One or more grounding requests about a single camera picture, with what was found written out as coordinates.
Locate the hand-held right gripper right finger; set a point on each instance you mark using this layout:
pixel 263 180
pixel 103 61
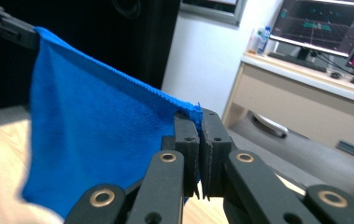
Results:
pixel 215 146

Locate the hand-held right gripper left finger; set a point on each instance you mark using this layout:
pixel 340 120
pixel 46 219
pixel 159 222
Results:
pixel 190 146

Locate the blue towel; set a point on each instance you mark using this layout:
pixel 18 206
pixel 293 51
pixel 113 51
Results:
pixel 93 124

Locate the black curtain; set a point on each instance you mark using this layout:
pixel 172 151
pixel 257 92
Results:
pixel 103 31

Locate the beige wooden desk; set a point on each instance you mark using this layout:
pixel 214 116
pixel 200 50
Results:
pixel 305 102

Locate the white bottle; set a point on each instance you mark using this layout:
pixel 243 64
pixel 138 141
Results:
pixel 254 42

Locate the bottle with blue cap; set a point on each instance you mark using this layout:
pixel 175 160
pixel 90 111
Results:
pixel 265 40

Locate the black computer mouse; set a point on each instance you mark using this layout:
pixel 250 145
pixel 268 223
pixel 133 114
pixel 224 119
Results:
pixel 336 75

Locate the large computer monitor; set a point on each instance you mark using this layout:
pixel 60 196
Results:
pixel 321 25

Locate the grey window frame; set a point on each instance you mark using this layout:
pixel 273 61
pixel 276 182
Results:
pixel 212 11

